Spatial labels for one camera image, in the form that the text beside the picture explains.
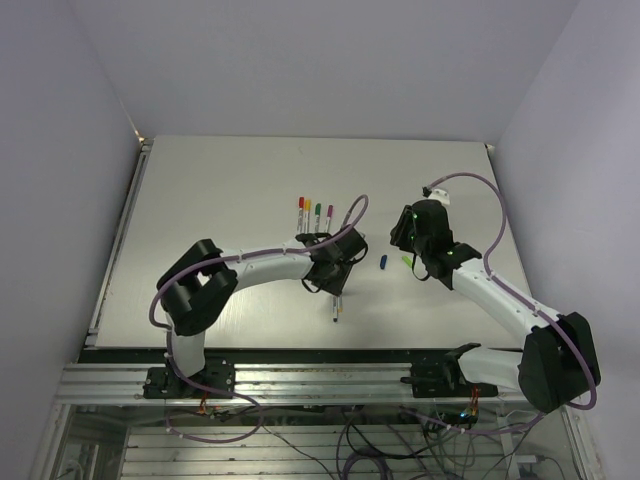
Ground aluminium frame rail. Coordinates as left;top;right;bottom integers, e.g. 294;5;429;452
54;361;586;404

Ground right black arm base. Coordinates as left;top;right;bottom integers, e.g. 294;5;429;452
400;343;498;398

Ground red marker pen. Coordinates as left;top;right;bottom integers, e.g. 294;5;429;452
296;197;305;234

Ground blue marker pen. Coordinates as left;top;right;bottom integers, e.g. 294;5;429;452
332;296;339;323

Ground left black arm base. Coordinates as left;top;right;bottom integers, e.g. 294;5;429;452
143;358;235;400

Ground purple cable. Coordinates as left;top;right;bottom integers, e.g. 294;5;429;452
429;171;601;409
149;193;371;331

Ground purple marker pen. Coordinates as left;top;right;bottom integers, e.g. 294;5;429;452
323;204;334;233

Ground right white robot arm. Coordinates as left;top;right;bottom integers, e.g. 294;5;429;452
390;199;601;413

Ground green marker pen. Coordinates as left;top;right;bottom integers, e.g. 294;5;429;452
313;203;322;233

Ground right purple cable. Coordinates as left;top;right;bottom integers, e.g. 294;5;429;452
429;171;601;409

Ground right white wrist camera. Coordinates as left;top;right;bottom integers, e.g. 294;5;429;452
422;186;451;206

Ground loose cables under table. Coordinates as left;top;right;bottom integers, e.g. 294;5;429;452
164;394;551;480

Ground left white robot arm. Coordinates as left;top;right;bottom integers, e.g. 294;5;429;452
149;226;368;397

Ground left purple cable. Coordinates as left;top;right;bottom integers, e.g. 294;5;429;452
149;193;371;331

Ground yellow marker pen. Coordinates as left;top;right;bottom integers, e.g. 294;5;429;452
302;198;312;233

